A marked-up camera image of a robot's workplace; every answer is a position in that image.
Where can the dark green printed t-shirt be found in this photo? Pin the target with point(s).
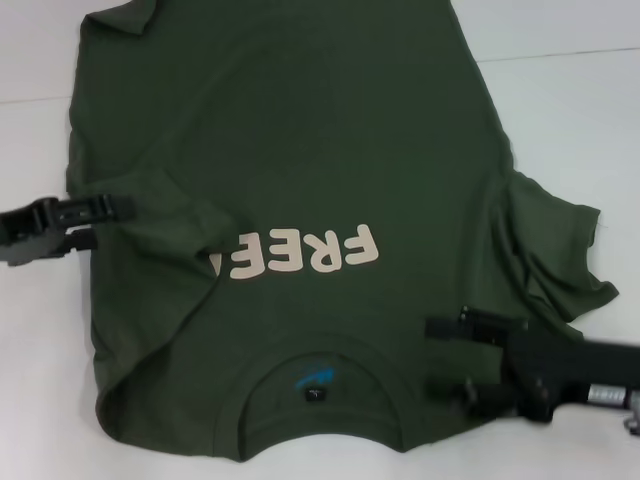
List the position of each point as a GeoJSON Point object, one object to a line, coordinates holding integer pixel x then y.
{"type": "Point", "coordinates": [300, 125]}

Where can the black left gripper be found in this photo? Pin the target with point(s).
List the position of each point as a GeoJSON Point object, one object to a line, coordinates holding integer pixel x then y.
{"type": "Point", "coordinates": [30, 242]}

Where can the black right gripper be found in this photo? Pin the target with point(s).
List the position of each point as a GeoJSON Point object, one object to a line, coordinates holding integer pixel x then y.
{"type": "Point", "coordinates": [550, 365]}

